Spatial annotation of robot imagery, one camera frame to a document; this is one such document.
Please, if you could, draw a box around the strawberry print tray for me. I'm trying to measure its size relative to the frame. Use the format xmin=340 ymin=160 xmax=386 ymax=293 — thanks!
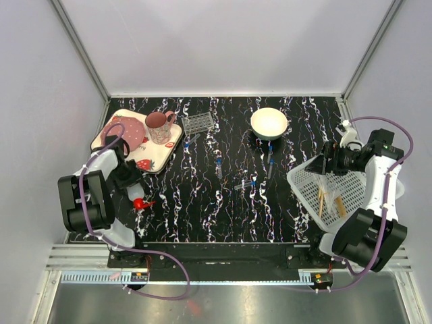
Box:
xmin=107 ymin=109 xmax=184 ymax=174

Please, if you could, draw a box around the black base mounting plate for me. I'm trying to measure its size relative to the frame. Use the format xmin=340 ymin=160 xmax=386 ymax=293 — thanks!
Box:
xmin=107 ymin=243 xmax=330 ymax=282

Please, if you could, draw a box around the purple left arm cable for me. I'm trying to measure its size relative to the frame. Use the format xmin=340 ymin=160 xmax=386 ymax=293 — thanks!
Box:
xmin=78 ymin=121 xmax=192 ymax=300

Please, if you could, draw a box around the pink dotted plate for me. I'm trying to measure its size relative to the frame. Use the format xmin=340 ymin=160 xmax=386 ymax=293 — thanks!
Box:
xmin=100 ymin=116 xmax=146 ymax=153

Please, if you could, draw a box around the blue cap tube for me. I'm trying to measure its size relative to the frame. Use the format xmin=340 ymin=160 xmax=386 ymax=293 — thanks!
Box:
xmin=267 ymin=144 xmax=273 ymax=164
xmin=184 ymin=134 xmax=200 ymax=147
xmin=267 ymin=159 xmax=274 ymax=179
xmin=217 ymin=159 xmax=223 ymax=179

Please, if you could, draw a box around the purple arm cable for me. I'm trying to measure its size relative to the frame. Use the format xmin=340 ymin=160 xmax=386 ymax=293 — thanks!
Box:
xmin=332 ymin=116 xmax=415 ymax=293
xmin=78 ymin=121 xmax=192 ymax=300

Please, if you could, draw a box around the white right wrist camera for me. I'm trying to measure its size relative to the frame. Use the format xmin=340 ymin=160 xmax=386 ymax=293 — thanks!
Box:
xmin=336 ymin=120 xmax=363 ymax=149

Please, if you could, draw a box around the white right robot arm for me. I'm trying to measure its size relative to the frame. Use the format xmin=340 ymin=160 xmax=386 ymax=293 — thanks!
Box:
xmin=304 ymin=129 xmax=408 ymax=272

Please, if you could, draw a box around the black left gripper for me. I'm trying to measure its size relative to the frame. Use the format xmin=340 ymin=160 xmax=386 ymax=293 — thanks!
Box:
xmin=110 ymin=159 xmax=144 ymax=196

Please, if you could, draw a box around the white wash bottle red cap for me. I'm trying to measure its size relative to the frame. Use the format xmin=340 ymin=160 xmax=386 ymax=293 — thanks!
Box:
xmin=126 ymin=183 xmax=155 ymax=211

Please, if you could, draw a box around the clear test tube rack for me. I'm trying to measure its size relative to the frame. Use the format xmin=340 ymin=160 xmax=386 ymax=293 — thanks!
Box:
xmin=182 ymin=112 xmax=214 ymax=136

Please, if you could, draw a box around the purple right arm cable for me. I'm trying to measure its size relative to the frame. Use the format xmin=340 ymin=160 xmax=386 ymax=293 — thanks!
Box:
xmin=332 ymin=116 xmax=415 ymax=293

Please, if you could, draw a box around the cream green bowl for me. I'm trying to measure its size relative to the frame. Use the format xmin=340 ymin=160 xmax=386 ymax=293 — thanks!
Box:
xmin=250 ymin=107 xmax=288 ymax=141

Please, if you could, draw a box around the wooden test tube clamp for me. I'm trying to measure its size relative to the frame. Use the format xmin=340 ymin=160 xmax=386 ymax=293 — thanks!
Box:
xmin=318 ymin=188 xmax=328 ymax=218

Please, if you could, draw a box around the white plastic basket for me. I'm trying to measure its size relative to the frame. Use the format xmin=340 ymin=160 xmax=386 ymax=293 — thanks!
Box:
xmin=286 ymin=155 xmax=405 ymax=236

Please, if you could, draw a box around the pink floral mug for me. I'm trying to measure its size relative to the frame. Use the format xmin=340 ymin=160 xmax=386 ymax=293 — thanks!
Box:
xmin=145 ymin=111 xmax=176 ymax=144

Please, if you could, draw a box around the blue cap tube under bowl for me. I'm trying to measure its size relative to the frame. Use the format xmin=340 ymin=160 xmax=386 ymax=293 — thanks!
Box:
xmin=267 ymin=144 xmax=273 ymax=164

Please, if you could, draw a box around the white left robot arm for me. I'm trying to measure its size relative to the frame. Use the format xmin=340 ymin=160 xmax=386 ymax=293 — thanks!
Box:
xmin=57 ymin=141 xmax=146 ymax=267

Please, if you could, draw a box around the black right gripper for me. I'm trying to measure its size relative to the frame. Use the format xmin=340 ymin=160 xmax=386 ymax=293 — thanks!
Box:
xmin=304 ymin=141 xmax=365 ymax=176

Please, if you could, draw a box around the blue cap tube lying horizontal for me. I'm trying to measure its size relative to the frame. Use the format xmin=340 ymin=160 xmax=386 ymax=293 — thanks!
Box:
xmin=234 ymin=182 xmax=255 ymax=190

